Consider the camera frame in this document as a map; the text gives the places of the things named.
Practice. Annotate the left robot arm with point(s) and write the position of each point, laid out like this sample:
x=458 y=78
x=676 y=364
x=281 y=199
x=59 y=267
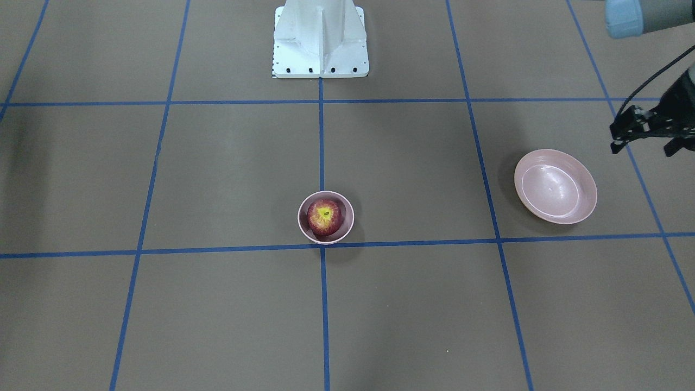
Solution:
x=625 y=19

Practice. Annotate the pink bowl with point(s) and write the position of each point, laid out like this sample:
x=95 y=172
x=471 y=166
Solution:
x=346 y=208

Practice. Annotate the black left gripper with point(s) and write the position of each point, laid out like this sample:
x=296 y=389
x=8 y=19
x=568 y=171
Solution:
x=680 y=106

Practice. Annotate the red apple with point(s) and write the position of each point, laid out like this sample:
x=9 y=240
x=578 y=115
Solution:
x=324 y=217

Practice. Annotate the white camera mast base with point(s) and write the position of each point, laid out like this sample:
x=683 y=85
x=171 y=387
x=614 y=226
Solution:
x=320 y=39

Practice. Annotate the pink plate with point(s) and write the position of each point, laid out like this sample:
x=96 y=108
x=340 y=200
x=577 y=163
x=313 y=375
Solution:
x=555 y=186

